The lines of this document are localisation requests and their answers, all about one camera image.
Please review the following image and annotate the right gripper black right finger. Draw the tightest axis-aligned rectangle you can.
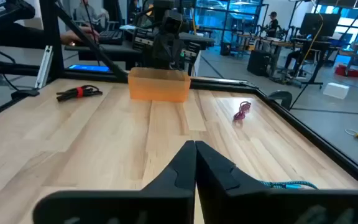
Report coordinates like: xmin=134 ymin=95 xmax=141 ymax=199
xmin=196 ymin=141 xmax=358 ymax=224

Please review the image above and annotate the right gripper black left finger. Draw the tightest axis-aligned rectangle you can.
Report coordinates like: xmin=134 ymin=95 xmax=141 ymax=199
xmin=32 ymin=140 xmax=197 ymax=224

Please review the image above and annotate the teal braided USB-C cable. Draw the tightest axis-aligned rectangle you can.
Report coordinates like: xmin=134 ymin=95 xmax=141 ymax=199
xmin=259 ymin=180 xmax=319 ymax=190

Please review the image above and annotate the magenta braided USB-C cable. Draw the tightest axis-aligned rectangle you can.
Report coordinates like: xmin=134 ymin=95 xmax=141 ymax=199
xmin=232 ymin=101 xmax=252 ymax=122

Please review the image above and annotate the black cable with red tie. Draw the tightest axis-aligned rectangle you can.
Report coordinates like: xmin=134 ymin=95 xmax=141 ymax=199
xmin=56 ymin=85 xmax=103 ymax=102

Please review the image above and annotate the person's forearm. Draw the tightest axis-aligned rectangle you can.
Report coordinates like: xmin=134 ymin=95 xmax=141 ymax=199
xmin=0 ymin=22 xmax=65 ymax=50

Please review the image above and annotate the orange plastic bin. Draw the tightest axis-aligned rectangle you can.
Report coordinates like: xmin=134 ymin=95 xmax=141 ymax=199
xmin=127 ymin=67 xmax=191 ymax=103

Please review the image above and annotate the black keyboard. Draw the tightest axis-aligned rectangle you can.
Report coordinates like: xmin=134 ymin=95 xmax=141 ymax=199
xmin=98 ymin=29 xmax=124 ymax=46

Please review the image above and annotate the smartphone with lit screen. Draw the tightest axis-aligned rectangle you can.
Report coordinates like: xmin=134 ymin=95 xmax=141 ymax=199
xmin=68 ymin=64 xmax=111 ymax=73

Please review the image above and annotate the person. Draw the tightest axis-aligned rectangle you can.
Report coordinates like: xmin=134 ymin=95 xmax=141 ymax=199
xmin=264 ymin=11 xmax=280 ymax=39
xmin=75 ymin=0 xmax=110 ymax=32

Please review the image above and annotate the black computer tower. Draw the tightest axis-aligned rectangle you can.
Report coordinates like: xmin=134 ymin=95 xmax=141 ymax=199
xmin=247 ymin=49 xmax=273 ymax=77

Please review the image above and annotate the person's hand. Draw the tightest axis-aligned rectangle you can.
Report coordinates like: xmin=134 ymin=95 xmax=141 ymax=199
xmin=60 ymin=26 xmax=101 ymax=45

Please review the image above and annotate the black table clamp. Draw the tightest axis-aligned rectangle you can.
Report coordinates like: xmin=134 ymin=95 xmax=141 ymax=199
xmin=267 ymin=90 xmax=293 ymax=110
xmin=11 ymin=88 xmax=40 ymax=101

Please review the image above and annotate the black computer monitor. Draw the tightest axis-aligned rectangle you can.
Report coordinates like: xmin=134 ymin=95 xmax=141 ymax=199
xmin=300 ymin=12 xmax=341 ymax=39

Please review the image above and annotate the white box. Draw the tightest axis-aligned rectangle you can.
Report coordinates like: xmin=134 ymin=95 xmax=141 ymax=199
xmin=323 ymin=82 xmax=350 ymax=100

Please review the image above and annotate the black Trossen-labelled device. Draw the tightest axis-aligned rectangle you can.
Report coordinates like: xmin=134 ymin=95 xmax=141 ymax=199
xmin=0 ymin=0 xmax=36 ymax=26

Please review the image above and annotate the red floor object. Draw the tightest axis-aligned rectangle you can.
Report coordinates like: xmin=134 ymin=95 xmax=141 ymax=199
xmin=335 ymin=63 xmax=358 ymax=78

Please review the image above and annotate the black aluminium table frame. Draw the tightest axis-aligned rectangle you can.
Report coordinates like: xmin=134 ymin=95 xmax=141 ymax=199
xmin=0 ymin=0 xmax=358 ymax=189

